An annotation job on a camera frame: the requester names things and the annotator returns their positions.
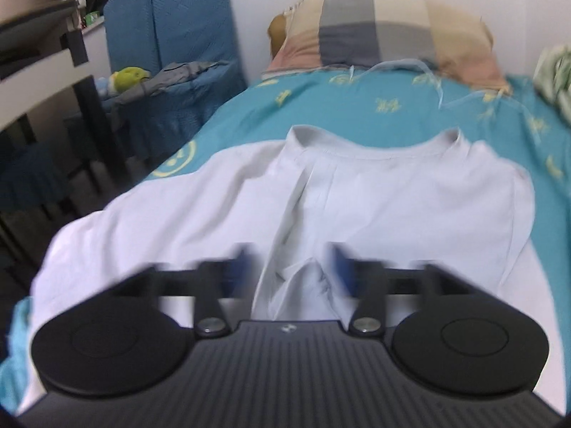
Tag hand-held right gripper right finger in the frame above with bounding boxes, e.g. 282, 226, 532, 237
328, 241, 474, 336

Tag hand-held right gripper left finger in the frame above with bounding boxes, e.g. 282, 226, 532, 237
113, 243, 253, 338

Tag white shirt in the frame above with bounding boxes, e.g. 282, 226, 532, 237
15, 125, 558, 415

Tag teal printed bed sheet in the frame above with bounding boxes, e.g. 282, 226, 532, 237
0, 71, 571, 424

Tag grey cloth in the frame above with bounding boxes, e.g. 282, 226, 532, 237
113, 59, 237, 100

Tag green plush toy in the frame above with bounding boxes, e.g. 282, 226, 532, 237
109, 67, 151, 95

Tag checked pillow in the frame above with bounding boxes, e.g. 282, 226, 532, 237
262, 0, 512, 94

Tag mustard brown pillow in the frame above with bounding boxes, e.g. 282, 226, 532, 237
268, 12, 292, 55

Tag cream printed fleece blanket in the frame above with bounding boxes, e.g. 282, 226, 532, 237
534, 45, 571, 122

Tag white charging cable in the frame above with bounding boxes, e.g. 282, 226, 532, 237
348, 57, 536, 117

